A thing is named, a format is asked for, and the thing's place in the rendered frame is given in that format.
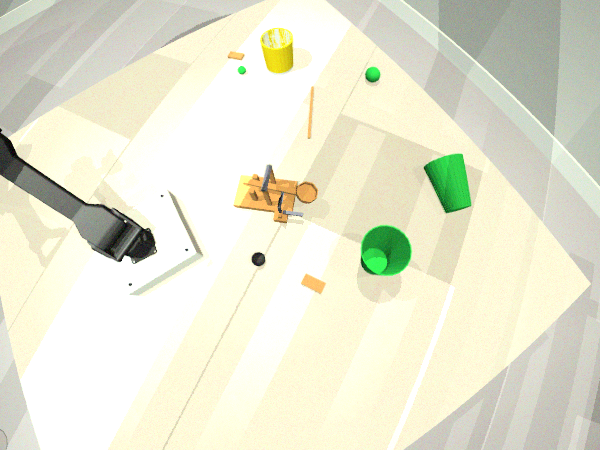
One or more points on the green cup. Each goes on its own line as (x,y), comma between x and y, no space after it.
(449,181)
(385,250)

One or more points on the orange rectangular block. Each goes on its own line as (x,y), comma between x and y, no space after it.
(313,283)
(234,55)

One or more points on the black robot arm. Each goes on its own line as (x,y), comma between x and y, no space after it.
(103,228)

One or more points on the yellow tapered cup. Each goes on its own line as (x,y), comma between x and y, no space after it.
(277,48)

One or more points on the dark grey ball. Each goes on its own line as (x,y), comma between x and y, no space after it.
(258,259)

